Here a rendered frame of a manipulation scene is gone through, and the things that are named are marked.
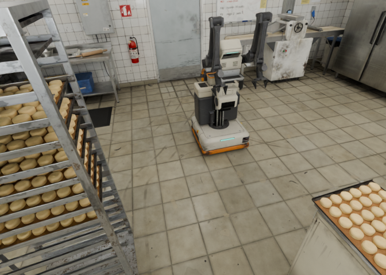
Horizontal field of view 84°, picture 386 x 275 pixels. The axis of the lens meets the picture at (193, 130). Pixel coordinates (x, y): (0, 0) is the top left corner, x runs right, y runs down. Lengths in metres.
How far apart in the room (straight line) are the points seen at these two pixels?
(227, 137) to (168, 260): 1.46
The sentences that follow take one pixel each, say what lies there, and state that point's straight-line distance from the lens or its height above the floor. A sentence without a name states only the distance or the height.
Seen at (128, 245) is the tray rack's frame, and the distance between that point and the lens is 2.00.
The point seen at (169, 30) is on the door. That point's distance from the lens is 4.86.
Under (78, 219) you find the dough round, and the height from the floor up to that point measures 0.97.
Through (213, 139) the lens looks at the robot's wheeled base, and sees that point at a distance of 2.61.
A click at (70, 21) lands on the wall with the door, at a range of 4.89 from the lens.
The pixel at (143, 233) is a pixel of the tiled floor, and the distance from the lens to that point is 2.19.
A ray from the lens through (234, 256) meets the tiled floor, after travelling 2.04.
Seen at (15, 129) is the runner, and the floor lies 1.50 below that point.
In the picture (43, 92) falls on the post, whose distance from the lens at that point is 0.74.
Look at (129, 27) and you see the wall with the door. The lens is 4.77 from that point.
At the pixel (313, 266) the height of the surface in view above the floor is 0.47.
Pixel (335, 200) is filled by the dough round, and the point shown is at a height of 0.92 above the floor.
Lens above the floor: 1.84
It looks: 35 degrees down
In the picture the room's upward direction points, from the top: 3 degrees counter-clockwise
